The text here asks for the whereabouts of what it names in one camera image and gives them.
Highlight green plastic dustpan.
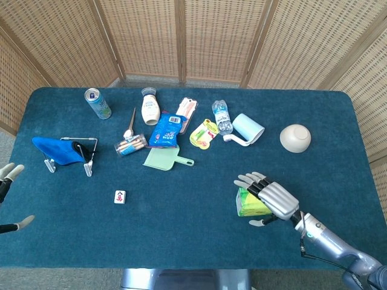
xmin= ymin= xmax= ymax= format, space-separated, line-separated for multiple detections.
xmin=142 ymin=144 xmax=195 ymax=172

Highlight pink clear package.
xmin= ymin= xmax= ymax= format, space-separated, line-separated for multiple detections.
xmin=175 ymin=97 xmax=199 ymax=135

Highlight cream lotion bottle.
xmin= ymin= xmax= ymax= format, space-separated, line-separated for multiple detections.
xmin=141 ymin=87 xmax=161 ymax=126

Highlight white and blue scoop cup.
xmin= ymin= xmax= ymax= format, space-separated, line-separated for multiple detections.
xmin=223 ymin=113 xmax=265 ymax=147

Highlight clear tube of sticks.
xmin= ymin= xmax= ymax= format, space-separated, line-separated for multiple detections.
xmin=114 ymin=134 xmax=149 ymax=157

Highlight blue felt table cover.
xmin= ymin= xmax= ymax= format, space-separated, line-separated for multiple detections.
xmin=0 ymin=86 xmax=387 ymax=270

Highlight woven folding screen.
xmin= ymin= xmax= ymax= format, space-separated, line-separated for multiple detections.
xmin=0 ymin=0 xmax=387 ymax=164

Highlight white metal stand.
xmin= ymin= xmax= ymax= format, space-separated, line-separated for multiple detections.
xmin=44 ymin=137 xmax=99 ymax=178

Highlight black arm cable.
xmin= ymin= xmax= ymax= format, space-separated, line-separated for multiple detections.
xmin=299 ymin=211 xmax=354 ymax=269

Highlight metal spoon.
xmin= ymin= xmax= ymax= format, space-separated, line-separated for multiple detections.
xmin=123 ymin=107 xmax=137 ymax=139

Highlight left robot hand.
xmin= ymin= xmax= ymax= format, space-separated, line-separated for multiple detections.
xmin=0 ymin=163 xmax=36 ymax=234

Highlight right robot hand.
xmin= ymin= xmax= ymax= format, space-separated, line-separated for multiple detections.
xmin=234 ymin=171 xmax=300 ymax=228

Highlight light blue drink can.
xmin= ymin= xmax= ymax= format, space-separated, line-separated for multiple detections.
xmin=84 ymin=88 xmax=112 ymax=120

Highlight beige bowl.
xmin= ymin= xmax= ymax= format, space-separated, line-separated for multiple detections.
xmin=279 ymin=124 xmax=312 ymax=153

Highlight black cloth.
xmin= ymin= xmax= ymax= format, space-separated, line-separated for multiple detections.
xmin=71 ymin=141 xmax=96 ymax=163

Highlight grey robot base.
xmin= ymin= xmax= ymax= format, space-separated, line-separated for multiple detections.
xmin=120 ymin=268 xmax=252 ymax=290

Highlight blue snack bag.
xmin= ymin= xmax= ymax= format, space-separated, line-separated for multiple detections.
xmin=148 ymin=111 xmax=188 ymax=149

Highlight green tissue pack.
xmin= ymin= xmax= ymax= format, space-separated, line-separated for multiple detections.
xmin=235 ymin=187 xmax=273 ymax=218

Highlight clear water bottle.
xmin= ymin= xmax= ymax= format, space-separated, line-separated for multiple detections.
xmin=211 ymin=100 xmax=234 ymax=136

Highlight lip balm blister card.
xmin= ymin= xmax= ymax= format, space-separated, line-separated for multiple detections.
xmin=189 ymin=118 xmax=220 ymax=150

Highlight blue cloth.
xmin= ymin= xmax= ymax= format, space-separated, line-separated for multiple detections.
xmin=31 ymin=137 xmax=87 ymax=166

